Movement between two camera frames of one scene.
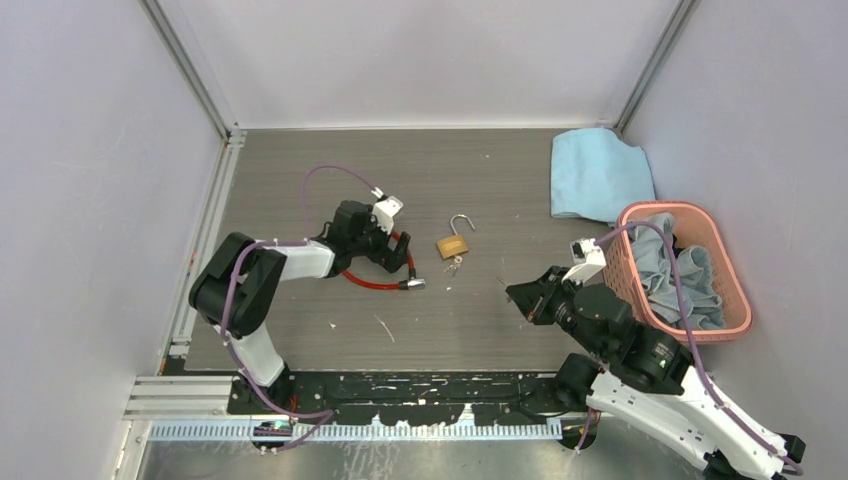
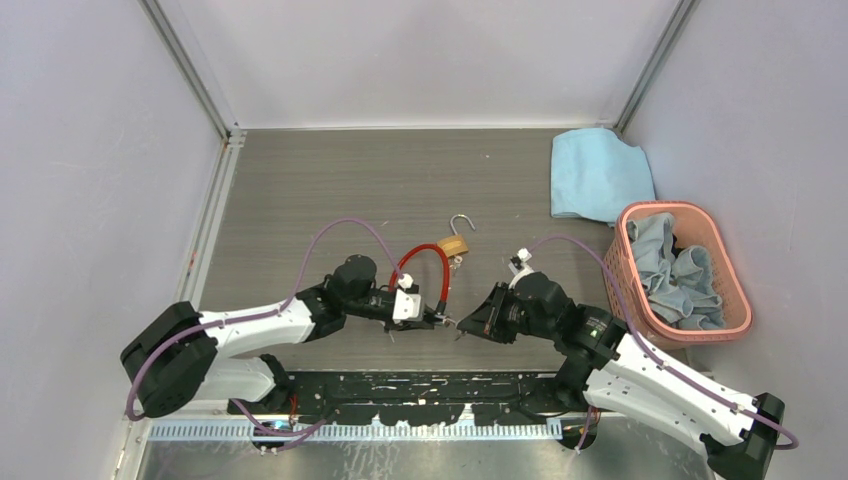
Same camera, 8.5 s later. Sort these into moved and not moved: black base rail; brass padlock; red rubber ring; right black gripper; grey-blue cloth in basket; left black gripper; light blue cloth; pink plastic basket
Moved: red rubber ring; left black gripper; right black gripper
Not moved: light blue cloth; pink plastic basket; grey-blue cloth in basket; brass padlock; black base rail
